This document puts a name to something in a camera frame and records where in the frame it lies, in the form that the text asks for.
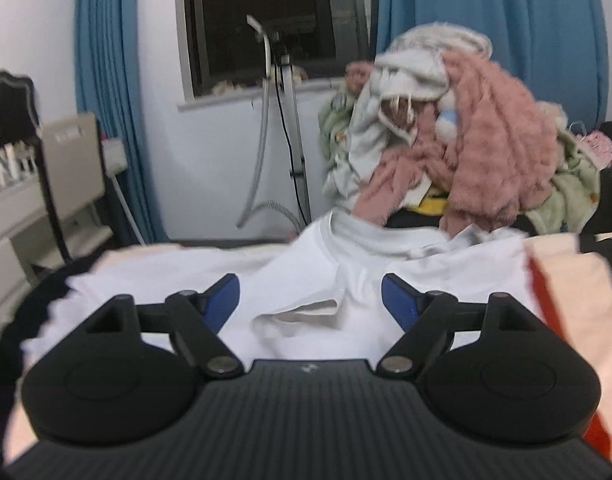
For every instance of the blue curtain right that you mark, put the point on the blue curtain right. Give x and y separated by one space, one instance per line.
559 48

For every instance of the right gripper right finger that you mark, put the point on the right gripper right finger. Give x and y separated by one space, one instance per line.
424 317

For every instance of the striped fleece blanket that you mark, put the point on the striped fleece blanket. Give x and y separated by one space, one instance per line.
572 285

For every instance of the dark window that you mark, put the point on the dark window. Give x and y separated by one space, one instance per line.
232 40

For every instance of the blue curtain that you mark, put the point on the blue curtain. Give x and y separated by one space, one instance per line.
559 48
107 82

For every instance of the pink fluffy garment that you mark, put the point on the pink fluffy garment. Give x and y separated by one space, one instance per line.
492 102

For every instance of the blue curtain left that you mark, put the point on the blue curtain left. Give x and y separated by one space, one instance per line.
107 82

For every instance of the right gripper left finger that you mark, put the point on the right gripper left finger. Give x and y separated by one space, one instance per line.
195 320

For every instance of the white t-shirt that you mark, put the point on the white t-shirt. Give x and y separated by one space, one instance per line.
317 298

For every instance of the small pink garment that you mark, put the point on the small pink garment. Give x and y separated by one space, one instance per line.
600 144

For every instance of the white tripod stand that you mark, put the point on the white tripod stand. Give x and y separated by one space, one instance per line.
278 81

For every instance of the beige chair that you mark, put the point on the beige chair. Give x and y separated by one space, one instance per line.
72 180

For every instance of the cream white garment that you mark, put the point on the cream white garment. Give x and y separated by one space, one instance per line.
379 102

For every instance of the green patterned garment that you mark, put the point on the green patterned garment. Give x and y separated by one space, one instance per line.
571 185

